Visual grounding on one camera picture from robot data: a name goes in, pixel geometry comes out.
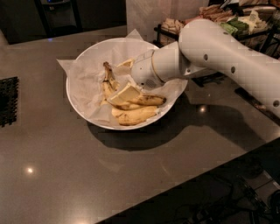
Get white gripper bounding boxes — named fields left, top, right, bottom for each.
left=107, top=50, right=164, bottom=105

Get spotted banana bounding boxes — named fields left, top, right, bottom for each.
left=100, top=100, right=158, bottom=126
left=100, top=81, right=140, bottom=110
left=103, top=62, right=166, bottom=106

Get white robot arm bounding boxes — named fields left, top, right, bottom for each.
left=130, top=19, right=280, bottom=116

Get spotted banana bottom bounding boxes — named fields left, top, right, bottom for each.
left=100, top=100, right=158, bottom=126

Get white bowl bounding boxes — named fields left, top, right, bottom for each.
left=66, top=37, right=182, bottom=131

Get white paper liner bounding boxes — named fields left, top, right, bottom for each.
left=57, top=28, right=189, bottom=128

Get dark appliance in background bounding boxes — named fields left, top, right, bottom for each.
left=34, top=0, right=82, bottom=38

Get black grid mat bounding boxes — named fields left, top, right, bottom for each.
left=0, top=77, right=19, bottom=127

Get green tea packets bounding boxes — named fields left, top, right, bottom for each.
left=220, top=17, right=249, bottom=36

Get black wire condiment rack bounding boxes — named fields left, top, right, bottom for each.
left=153, top=3, right=280, bottom=88

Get black cables on floor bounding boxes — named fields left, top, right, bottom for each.
left=163, top=171, right=280, bottom=224

